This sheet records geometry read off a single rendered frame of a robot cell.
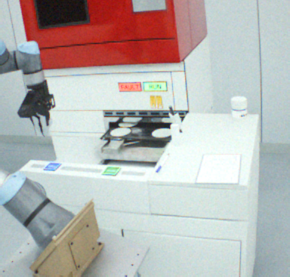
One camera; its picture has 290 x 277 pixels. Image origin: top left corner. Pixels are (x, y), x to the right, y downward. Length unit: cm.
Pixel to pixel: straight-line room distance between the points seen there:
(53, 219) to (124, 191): 36
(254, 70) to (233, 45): 27
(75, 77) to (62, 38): 23
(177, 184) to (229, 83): 213
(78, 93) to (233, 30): 162
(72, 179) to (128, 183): 23
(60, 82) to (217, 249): 120
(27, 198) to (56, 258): 19
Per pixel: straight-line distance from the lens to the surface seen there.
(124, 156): 172
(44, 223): 113
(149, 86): 187
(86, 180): 143
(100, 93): 198
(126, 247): 127
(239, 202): 130
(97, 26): 184
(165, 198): 134
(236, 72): 331
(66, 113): 213
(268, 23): 320
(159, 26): 173
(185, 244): 145
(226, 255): 145
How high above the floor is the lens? 163
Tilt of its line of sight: 24 degrees down
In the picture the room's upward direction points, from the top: 8 degrees counter-clockwise
